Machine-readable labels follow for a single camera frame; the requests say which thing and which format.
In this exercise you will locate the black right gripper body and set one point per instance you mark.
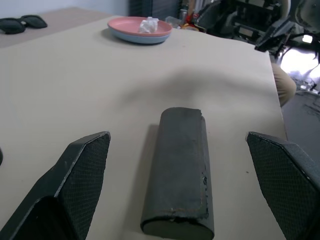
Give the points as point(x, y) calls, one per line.
point(287, 43)

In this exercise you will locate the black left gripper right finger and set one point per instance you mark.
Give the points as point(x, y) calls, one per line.
point(290, 187)

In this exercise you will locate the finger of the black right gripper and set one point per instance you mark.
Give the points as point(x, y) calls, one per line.
point(277, 32)

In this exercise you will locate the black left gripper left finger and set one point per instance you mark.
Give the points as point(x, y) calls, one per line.
point(50, 195)

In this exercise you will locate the grey felt glasses case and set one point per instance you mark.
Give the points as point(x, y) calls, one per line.
point(177, 162)

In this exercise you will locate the white paper ball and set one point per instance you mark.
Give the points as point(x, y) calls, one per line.
point(148, 25)

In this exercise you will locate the pink plate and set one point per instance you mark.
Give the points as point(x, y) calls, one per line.
point(125, 26)

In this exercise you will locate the person's beige trouser leg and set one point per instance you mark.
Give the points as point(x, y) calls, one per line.
point(283, 85)

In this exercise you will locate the red and yellow clutter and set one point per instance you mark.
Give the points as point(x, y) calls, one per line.
point(190, 22)

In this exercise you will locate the clear plastic box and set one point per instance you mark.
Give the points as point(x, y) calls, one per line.
point(173, 22)

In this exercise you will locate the dark ribbed panel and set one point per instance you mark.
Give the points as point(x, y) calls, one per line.
point(152, 7)

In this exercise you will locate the light blue plate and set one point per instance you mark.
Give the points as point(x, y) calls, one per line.
point(140, 40)

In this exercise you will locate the black sunglasses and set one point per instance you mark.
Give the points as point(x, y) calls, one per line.
point(35, 22)

